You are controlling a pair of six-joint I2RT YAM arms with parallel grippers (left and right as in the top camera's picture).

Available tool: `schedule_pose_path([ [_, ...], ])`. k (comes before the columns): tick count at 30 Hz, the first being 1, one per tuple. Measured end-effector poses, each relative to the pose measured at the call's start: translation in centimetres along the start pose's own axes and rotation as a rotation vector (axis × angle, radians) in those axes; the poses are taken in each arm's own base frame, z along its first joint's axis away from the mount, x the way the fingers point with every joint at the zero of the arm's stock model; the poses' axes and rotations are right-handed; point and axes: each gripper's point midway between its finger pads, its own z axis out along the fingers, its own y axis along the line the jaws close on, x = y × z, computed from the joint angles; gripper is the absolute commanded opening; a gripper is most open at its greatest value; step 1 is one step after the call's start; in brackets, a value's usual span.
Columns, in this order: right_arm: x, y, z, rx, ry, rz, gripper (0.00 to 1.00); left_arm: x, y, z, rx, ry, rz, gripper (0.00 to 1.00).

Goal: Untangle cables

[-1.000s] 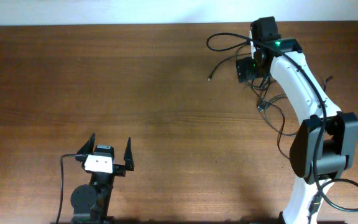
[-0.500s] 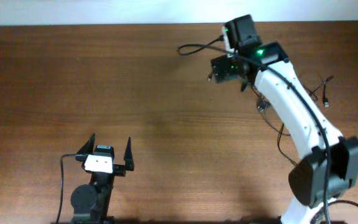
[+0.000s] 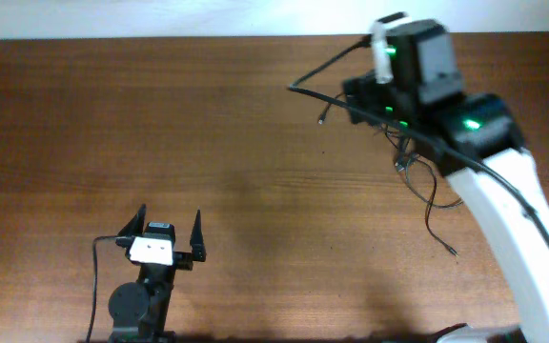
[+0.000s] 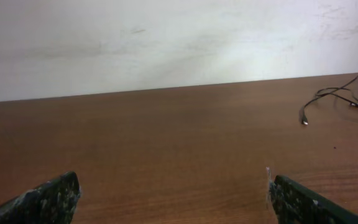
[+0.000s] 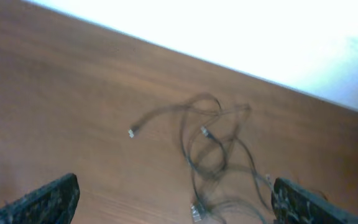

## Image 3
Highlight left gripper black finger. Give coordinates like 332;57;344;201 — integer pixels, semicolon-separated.
190;210;207;262
117;204;147;237

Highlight black cable bundle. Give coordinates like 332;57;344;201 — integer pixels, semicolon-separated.
316;92;352;126

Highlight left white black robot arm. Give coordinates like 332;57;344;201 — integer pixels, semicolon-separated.
108;205;207;343

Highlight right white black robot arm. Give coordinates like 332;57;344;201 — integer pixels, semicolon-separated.
343;12;549;342

